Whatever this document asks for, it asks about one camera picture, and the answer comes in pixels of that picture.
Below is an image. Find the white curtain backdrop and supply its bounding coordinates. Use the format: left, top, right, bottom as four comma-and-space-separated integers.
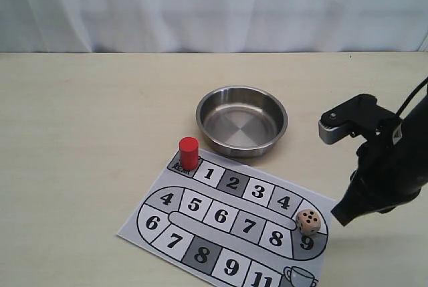
1, 0, 427, 53

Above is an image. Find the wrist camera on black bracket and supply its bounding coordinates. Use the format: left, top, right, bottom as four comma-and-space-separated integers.
318, 94, 395, 145

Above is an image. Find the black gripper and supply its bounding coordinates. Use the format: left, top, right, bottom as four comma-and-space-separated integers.
331, 135, 421, 226

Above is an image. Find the printed paper game board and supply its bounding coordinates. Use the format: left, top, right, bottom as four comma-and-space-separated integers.
118, 150, 334, 286

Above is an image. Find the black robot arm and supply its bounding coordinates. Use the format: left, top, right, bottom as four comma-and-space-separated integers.
331, 94, 427, 226

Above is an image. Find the round stainless steel bowl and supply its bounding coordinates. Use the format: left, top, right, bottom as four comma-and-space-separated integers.
195, 85, 289, 159

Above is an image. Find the beige wooden die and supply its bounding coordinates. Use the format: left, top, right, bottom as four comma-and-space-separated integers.
296, 209, 322, 235

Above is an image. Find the red cylinder game piece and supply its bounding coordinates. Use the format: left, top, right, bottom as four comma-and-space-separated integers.
179, 136, 199, 171

